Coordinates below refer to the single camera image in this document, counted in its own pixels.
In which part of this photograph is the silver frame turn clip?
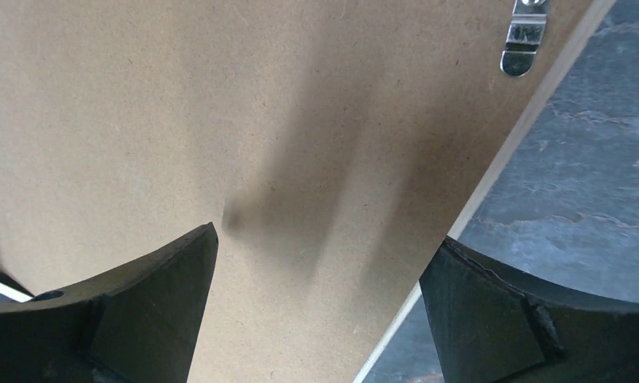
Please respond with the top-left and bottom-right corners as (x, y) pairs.
(500, 0), (549, 77)

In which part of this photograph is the brown backing board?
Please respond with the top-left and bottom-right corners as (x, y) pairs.
(0, 0), (598, 383)

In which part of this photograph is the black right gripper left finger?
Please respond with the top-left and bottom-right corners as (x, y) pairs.
(0, 223), (219, 382)

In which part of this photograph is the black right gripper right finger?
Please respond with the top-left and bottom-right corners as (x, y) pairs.
(420, 238), (639, 382)

